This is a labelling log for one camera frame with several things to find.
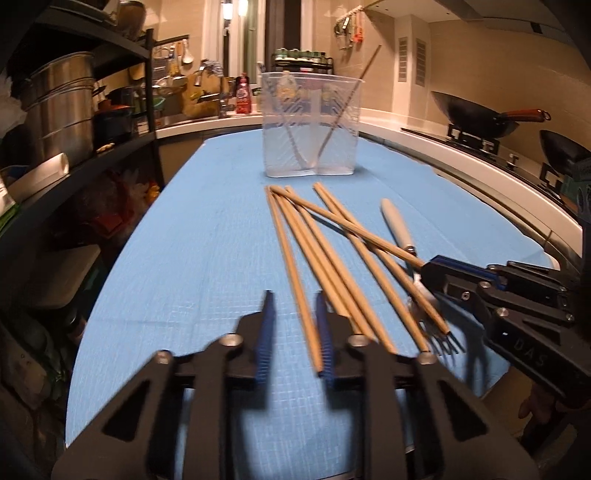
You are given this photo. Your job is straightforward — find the sliding window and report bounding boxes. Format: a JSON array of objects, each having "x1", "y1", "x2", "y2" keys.
[{"x1": 222, "y1": 0, "x2": 305, "y2": 79}]

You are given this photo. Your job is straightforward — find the hanging kitchen tools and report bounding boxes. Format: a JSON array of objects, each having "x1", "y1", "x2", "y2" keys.
[{"x1": 335, "y1": 10, "x2": 366, "y2": 51}]

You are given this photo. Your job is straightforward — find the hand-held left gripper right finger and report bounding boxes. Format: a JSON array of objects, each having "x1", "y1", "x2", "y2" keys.
[{"x1": 315, "y1": 292, "x2": 541, "y2": 480}]

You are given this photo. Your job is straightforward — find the black wok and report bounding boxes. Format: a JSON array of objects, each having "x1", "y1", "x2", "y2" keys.
[{"x1": 539, "y1": 130, "x2": 591, "y2": 174}]

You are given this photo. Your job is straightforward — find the red dish soap bottle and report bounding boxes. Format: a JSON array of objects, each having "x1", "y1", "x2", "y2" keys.
[{"x1": 235, "y1": 75, "x2": 253, "y2": 114}]

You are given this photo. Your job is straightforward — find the black metal shelf rack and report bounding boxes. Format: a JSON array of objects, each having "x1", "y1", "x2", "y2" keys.
[{"x1": 0, "y1": 7, "x2": 164, "y2": 296}]

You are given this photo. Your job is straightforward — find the slim metal utensil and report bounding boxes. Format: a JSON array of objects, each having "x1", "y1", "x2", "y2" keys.
[{"x1": 272, "y1": 85, "x2": 311, "y2": 168}]

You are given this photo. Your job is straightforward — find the wooden chopstick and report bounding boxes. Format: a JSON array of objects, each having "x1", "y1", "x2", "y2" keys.
[
  {"x1": 264, "y1": 185, "x2": 324, "y2": 374},
  {"x1": 313, "y1": 183, "x2": 451, "y2": 336},
  {"x1": 275, "y1": 192, "x2": 427, "y2": 269},
  {"x1": 318, "y1": 43, "x2": 383, "y2": 160},
  {"x1": 318, "y1": 186, "x2": 433, "y2": 358},
  {"x1": 285, "y1": 185, "x2": 400, "y2": 356},
  {"x1": 270, "y1": 188, "x2": 365, "y2": 337}
]

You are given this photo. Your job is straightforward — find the clear plastic utensil container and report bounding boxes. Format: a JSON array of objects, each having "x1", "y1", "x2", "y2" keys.
[{"x1": 261, "y1": 71, "x2": 366, "y2": 179}]

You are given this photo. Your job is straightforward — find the black spice rack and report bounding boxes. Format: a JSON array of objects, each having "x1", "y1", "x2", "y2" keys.
[{"x1": 270, "y1": 47, "x2": 334, "y2": 77}]

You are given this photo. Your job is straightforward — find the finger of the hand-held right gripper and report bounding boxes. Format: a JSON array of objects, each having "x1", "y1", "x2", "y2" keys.
[
  {"x1": 421, "y1": 257, "x2": 573, "y2": 325},
  {"x1": 487, "y1": 261, "x2": 571, "y2": 297}
]

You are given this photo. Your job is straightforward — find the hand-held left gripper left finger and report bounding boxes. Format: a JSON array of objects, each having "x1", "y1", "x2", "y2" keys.
[{"x1": 51, "y1": 291, "x2": 277, "y2": 480}]

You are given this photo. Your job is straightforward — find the row of spice jars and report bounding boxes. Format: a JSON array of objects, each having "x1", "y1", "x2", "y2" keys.
[{"x1": 272, "y1": 47, "x2": 327, "y2": 61}]

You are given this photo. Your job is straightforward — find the large steel stockpot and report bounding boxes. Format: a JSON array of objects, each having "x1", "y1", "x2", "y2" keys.
[{"x1": 14, "y1": 52, "x2": 99, "y2": 168}]

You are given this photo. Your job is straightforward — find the blue table mat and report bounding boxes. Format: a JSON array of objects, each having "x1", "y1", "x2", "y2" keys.
[{"x1": 65, "y1": 127, "x2": 555, "y2": 480}]

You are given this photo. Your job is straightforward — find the white paper roll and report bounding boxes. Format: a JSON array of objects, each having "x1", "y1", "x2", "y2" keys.
[{"x1": 9, "y1": 154, "x2": 71, "y2": 202}]

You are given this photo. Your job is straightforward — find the fork with pale handle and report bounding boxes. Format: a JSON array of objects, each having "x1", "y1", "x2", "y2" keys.
[{"x1": 379, "y1": 198, "x2": 466, "y2": 357}]

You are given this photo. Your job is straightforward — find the range hood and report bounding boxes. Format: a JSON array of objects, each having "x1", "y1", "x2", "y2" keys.
[{"x1": 462, "y1": 0, "x2": 591, "y2": 34}]

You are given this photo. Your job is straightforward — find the black gas stove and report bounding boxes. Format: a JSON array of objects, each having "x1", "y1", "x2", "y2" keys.
[{"x1": 401, "y1": 124, "x2": 583, "y2": 206}]

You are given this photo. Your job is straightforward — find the black wok reddish handle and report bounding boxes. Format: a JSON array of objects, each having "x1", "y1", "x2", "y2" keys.
[{"x1": 431, "y1": 91, "x2": 551, "y2": 139}]

